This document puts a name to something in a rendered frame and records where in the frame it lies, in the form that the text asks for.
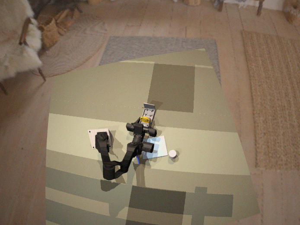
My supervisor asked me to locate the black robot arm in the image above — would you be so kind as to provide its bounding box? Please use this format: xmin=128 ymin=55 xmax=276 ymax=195
xmin=95 ymin=123 xmax=154 ymax=180

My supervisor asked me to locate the grey dish rack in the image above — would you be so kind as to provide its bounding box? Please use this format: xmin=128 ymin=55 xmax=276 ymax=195
xmin=140 ymin=103 xmax=155 ymax=128

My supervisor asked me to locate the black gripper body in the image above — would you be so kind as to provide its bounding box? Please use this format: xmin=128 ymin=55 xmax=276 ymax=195
xmin=126 ymin=123 xmax=157 ymax=142

